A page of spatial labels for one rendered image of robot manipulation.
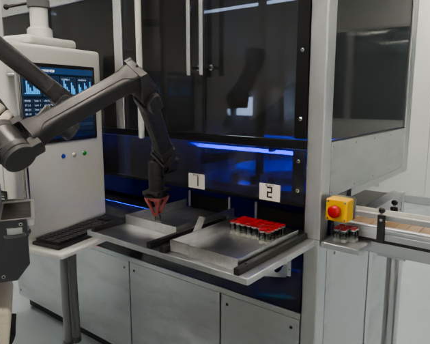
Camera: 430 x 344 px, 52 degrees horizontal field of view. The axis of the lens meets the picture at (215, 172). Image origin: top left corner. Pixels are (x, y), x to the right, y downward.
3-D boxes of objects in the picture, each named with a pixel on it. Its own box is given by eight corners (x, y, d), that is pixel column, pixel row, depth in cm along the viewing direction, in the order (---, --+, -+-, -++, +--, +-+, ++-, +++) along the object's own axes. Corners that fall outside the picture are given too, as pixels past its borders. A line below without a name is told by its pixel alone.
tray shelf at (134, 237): (177, 208, 195) (177, 204, 195) (325, 239, 153) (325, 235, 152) (87, 235, 158) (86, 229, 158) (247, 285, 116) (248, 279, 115)
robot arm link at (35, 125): (137, 45, 116) (161, 67, 113) (140, 81, 128) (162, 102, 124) (-24, 130, 98) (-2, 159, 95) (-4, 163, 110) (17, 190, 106)
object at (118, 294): (136, 262, 364) (132, 157, 349) (393, 350, 237) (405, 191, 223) (19, 307, 286) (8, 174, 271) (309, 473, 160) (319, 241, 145)
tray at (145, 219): (185, 206, 192) (185, 198, 191) (234, 216, 176) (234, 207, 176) (125, 223, 166) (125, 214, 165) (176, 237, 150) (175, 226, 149)
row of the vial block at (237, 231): (232, 232, 155) (232, 219, 154) (276, 242, 144) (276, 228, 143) (228, 233, 153) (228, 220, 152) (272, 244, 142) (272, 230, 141)
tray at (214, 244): (235, 226, 163) (235, 216, 162) (297, 239, 147) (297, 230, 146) (170, 250, 137) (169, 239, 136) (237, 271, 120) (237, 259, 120)
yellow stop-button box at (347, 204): (334, 215, 148) (335, 194, 147) (355, 218, 143) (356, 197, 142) (324, 220, 142) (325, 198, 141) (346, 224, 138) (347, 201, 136)
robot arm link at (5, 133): (-34, 145, 97) (-21, 160, 95) (5, 116, 99) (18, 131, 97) (-10, 162, 105) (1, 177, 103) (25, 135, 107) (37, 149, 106)
